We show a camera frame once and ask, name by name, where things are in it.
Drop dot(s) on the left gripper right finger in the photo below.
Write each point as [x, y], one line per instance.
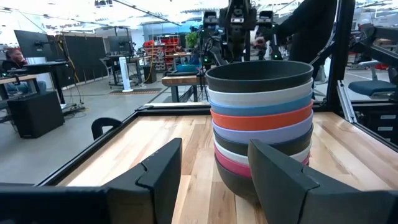
[289, 193]

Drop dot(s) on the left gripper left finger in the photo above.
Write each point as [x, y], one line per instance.
[149, 193]

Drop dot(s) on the lavender plastic bowl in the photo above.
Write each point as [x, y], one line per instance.
[264, 135]

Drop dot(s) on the magenta plastic bowl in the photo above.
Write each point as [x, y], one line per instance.
[231, 167]

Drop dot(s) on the black plastic bowl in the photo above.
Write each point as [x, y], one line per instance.
[230, 146]
[236, 184]
[258, 81]

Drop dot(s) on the white plastic bowl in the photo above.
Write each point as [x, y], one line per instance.
[258, 98]
[230, 156]

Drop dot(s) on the red plastic bowl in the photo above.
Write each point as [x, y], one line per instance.
[261, 122]

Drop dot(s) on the blue plastic bowl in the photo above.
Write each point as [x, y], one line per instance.
[261, 109]

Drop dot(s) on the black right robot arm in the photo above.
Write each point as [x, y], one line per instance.
[234, 46]

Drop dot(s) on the person's hand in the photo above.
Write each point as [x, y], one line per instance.
[258, 41]

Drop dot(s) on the green potted plant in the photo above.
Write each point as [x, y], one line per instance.
[191, 39]

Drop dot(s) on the teal tub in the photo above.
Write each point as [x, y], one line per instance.
[186, 68]

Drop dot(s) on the person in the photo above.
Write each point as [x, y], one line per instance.
[308, 28]
[14, 62]

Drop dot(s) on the shelf with red bins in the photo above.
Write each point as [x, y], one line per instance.
[162, 51]

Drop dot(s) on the wooden workbench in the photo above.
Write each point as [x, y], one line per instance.
[182, 81]

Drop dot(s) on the black waste bin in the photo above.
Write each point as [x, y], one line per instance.
[150, 74]

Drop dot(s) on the black drawer cabinet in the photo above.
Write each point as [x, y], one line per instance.
[382, 124]

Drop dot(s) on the black computer monitor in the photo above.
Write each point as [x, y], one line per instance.
[119, 44]
[32, 43]

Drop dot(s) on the white tower fan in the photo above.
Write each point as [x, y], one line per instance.
[125, 74]

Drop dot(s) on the blue office chair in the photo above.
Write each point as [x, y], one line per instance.
[371, 87]

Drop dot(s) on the black floor cabinet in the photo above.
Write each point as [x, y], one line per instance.
[35, 114]

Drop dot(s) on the dark partition panel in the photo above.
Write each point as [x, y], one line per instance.
[84, 59]

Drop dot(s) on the wooden office desk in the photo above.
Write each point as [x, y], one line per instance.
[17, 79]

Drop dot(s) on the black aluminium table frame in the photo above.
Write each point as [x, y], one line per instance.
[174, 111]

